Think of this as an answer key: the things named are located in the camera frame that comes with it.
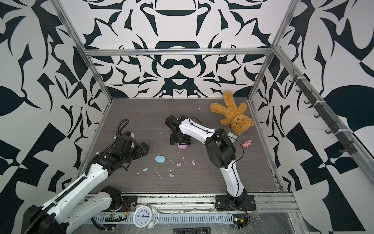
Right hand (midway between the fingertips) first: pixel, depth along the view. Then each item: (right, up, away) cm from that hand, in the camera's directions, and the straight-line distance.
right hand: (177, 142), depth 92 cm
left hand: (-20, -1, -9) cm, 22 cm away
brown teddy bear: (+40, +11, +4) cm, 42 cm away
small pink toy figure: (+43, -1, 0) cm, 43 cm away
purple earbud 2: (+10, -11, -5) cm, 15 cm away
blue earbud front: (-3, -17, -9) cm, 20 cm away
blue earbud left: (-18, -14, -7) cm, 24 cm away
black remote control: (+8, -35, -26) cm, 44 cm away
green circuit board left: (-28, -32, -22) cm, 48 cm away
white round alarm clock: (-14, -30, -23) cm, 41 cm away
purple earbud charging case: (+3, -3, +2) cm, 5 cm away
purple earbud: (+1, -12, -5) cm, 13 cm away
